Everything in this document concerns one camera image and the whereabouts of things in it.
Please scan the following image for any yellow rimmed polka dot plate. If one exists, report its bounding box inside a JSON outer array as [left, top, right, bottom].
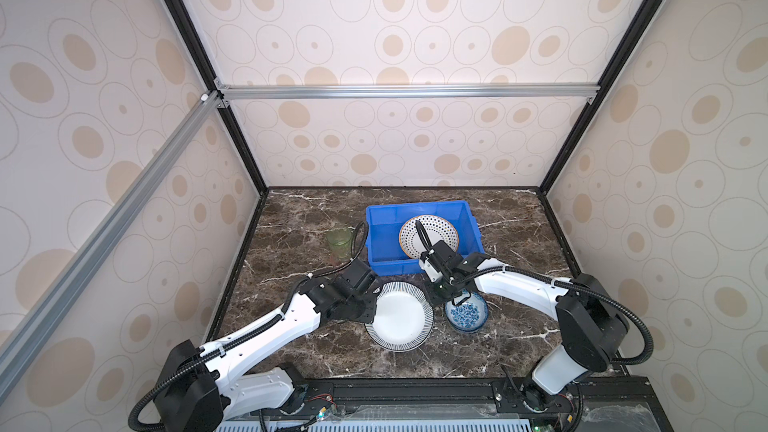
[[398, 215, 460, 259]]

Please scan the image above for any black striped white plate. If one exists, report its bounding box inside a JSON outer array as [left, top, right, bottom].
[[365, 281, 434, 352]]

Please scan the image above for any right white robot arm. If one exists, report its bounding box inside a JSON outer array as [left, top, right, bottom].
[[415, 220, 654, 412]]

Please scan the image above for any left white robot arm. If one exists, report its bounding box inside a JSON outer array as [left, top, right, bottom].
[[127, 222, 379, 431]]

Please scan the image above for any blue plastic bin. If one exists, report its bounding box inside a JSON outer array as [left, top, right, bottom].
[[366, 200, 484, 277]]

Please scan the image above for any blue floral small bowl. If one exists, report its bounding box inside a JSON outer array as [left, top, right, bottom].
[[444, 291, 489, 333]]

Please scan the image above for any green transparent cup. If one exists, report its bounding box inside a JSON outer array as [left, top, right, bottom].
[[325, 227, 354, 263]]

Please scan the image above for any left slanted aluminium bar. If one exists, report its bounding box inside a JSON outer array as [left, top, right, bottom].
[[1, 90, 221, 400]]

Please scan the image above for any horizontal aluminium frame bar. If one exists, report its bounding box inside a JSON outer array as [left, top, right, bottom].
[[203, 82, 600, 104]]

